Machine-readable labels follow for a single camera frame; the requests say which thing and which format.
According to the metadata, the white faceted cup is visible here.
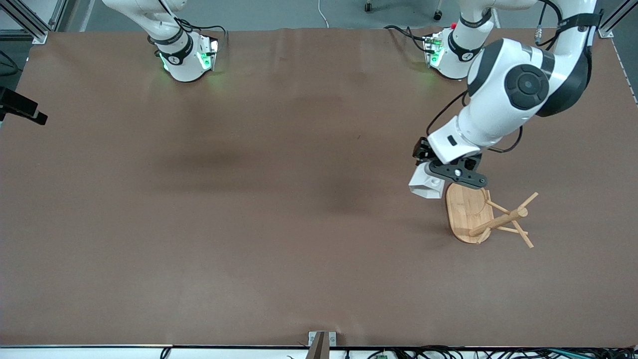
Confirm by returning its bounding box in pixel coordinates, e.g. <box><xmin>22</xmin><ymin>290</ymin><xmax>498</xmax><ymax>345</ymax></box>
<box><xmin>409</xmin><ymin>162</ymin><xmax>445</xmax><ymax>199</ymax></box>

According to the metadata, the wooden cup rack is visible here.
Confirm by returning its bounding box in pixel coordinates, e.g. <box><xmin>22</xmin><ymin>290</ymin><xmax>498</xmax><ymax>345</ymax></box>
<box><xmin>446</xmin><ymin>182</ymin><xmax>540</xmax><ymax>249</ymax></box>

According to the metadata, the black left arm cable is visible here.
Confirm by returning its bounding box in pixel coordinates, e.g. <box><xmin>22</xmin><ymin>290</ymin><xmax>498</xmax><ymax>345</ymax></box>
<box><xmin>426</xmin><ymin>91</ymin><xmax>523</xmax><ymax>153</ymax></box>

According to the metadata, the aluminium frame post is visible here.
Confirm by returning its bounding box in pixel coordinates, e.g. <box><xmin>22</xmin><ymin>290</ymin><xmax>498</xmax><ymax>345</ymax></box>
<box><xmin>0</xmin><ymin>0</ymin><xmax>63</xmax><ymax>44</ymax></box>
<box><xmin>597</xmin><ymin>0</ymin><xmax>638</xmax><ymax>39</ymax></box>

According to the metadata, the black left base cable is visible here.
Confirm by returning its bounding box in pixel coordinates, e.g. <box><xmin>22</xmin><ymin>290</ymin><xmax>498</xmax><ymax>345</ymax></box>
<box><xmin>384</xmin><ymin>24</ymin><xmax>432</xmax><ymax>53</ymax></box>

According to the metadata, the black base cable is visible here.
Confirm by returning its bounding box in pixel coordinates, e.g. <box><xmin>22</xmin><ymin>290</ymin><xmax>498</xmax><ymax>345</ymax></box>
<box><xmin>384</xmin><ymin>24</ymin><xmax>432</xmax><ymax>53</ymax></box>
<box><xmin>177</xmin><ymin>17</ymin><xmax>228</xmax><ymax>50</ymax></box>

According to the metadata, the black cable bundle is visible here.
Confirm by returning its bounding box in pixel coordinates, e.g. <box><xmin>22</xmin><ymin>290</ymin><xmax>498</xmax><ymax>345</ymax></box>
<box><xmin>344</xmin><ymin>347</ymin><xmax>638</xmax><ymax>359</ymax></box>

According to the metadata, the black right base cable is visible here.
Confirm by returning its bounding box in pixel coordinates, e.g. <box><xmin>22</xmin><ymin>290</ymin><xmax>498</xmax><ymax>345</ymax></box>
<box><xmin>177</xmin><ymin>17</ymin><xmax>228</xmax><ymax>50</ymax></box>

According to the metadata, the metal table bracket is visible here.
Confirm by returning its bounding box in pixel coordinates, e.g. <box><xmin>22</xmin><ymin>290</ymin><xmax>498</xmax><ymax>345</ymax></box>
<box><xmin>308</xmin><ymin>331</ymin><xmax>337</xmax><ymax>348</ymax></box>

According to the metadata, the brown camera post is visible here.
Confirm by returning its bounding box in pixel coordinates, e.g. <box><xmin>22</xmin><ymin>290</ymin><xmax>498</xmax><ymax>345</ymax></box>
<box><xmin>309</xmin><ymin>333</ymin><xmax>329</xmax><ymax>359</ymax></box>

